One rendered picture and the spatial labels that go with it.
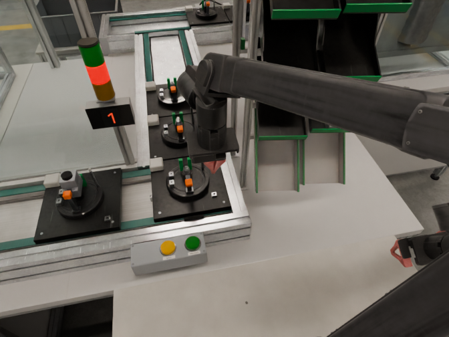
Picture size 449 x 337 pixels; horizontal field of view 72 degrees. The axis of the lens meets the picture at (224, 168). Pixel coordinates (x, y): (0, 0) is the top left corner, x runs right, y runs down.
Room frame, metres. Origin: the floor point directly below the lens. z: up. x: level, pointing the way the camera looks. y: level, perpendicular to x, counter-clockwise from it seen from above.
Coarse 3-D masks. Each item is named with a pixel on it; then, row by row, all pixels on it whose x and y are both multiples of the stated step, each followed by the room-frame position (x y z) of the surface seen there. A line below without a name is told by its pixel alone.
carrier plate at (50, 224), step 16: (96, 176) 0.68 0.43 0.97; (112, 176) 0.68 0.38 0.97; (48, 192) 0.61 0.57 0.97; (112, 192) 0.61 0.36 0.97; (48, 208) 0.55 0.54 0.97; (112, 208) 0.55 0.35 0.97; (48, 224) 0.49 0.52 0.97; (64, 224) 0.49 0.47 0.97; (80, 224) 0.49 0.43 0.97; (96, 224) 0.49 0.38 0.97; (112, 224) 0.49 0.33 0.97; (48, 240) 0.45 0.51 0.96
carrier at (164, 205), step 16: (160, 160) 0.74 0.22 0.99; (176, 160) 0.75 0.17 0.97; (160, 176) 0.68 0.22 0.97; (176, 176) 0.67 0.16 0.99; (192, 176) 0.67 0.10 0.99; (208, 176) 0.67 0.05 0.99; (160, 192) 0.61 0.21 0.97; (176, 192) 0.60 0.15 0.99; (192, 192) 0.60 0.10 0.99; (208, 192) 0.61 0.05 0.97; (224, 192) 0.61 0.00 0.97; (160, 208) 0.55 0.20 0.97; (176, 208) 0.55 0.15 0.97; (192, 208) 0.55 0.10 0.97; (208, 208) 0.55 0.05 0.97; (224, 208) 0.56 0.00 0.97
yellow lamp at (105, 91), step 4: (92, 84) 0.71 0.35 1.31; (104, 84) 0.71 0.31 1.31; (108, 84) 0.72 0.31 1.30; (96, 88) 0.70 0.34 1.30; (100, 88) 0.70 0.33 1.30; (104, 88) 0.70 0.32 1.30; (108, 88) 0.71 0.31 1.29; (112, 88) 0.73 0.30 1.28; (96, 92) 0.71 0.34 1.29; (100, 92) 0.70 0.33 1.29; (104, 92) 0.70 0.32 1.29; (108, 92) 0.71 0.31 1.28; (112, 92) 0.72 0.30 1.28; (96, 96) 0.71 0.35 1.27; (100, 96) 0.70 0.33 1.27; (104, 96) 0.70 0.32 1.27; (108, 96) 0.71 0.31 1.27; (112, 96) 0.72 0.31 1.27; (104, 100) 0.70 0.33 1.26
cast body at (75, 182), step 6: (60, 174) 0.59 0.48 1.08; (66, 174) 0.58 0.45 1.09; (72, 174) 0.59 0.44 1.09; (78, 174) 0.61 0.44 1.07; (60, 180) 0.57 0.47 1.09; (66, 180) 0.57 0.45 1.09; (72, 180) 0.57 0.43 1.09; (78, 180) 0.59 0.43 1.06; (66, 186) 0.56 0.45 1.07; (72, 186) 0.56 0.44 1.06; (78, 186) 0.57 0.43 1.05; (72, 192) 0.55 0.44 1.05; (78, 192) 0.56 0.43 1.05
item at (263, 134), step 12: (264, 108) 0.71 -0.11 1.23; (276, 108) 0.71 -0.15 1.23; (264, 120) 0.68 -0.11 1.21; (276, 120) 0.68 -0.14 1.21; (288, 120) 0.68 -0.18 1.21; (300, 120) 0.68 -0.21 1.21; (264, 132) 0.64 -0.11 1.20; (276, 132) 0.64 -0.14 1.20; (288, 132) 0.64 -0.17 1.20; (300, 132) 0.64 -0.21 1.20
